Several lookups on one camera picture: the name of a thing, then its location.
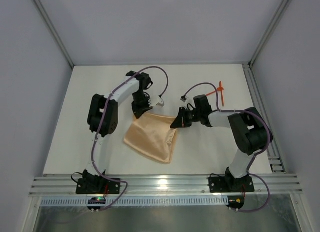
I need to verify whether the peach cloth napkin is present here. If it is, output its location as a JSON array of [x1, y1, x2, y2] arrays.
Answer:
[[123, 113, 178, 164]]

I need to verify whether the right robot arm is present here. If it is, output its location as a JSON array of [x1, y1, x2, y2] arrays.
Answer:
[[170, 94, 273, 192]]

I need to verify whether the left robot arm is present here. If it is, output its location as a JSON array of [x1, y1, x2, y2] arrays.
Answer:
[[87, 71, 153, 183]]

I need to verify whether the orange plastic fork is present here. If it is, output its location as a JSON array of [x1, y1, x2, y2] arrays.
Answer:
[[206, 87, 224, 96]]

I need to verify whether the orange plastic knife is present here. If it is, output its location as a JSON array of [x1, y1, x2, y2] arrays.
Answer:
[[219, 81, 225, 107]]

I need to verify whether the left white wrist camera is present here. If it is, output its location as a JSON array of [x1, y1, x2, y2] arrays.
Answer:
[[148, 96, 165, 107]]

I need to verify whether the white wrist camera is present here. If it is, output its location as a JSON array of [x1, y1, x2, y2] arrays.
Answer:
[[148, 96, 165, 107], [180, 95, 193, 110]]

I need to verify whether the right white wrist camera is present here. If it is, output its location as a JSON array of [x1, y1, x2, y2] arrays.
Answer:
[[180, 95, 193, 110]]

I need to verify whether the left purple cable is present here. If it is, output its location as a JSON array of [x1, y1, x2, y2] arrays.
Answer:
[[90, 66, 169, 214]]

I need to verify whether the purple cable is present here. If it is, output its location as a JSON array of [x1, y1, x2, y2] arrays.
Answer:
[[90, 66, 169, 214], [181, 82, 274, 213]]

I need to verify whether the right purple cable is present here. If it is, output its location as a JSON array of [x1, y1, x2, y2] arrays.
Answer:
[[181, 82, 274, 213]]

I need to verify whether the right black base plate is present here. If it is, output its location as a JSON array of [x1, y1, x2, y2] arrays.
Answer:
[[208, 173, 255, 193]]

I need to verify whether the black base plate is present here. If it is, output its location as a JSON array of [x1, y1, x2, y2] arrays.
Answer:
[[75, 178, 120, 195], [208, 173, 255, 193]]

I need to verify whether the perforated cable tray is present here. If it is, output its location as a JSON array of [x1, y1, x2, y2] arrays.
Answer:
[[40, 195, 229, 207]]

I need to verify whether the right side aluminium rail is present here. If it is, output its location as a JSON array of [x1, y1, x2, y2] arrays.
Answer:
[[242, 63, 287, 174]]

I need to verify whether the aluminium rail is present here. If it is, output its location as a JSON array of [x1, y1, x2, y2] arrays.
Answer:
[[242, 63, 287, 174], [29, 173, 303, 197]]

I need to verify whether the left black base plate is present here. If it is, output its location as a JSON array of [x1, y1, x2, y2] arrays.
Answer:
[[75, 178, 120, 195]]

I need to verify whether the aluminium front rail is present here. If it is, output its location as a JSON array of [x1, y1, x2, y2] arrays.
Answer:
[[29, 173, 303, 197]]

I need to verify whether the right frame post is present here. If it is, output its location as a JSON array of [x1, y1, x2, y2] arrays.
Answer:
[[248, 0, 292, 67]]

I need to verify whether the frame post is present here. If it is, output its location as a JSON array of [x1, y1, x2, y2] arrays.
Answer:
[[248, 0, 292, 67], [31, 0, 75, 69]]

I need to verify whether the left frame post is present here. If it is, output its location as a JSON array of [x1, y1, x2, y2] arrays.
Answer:
[[31, 0, 75, 69]]

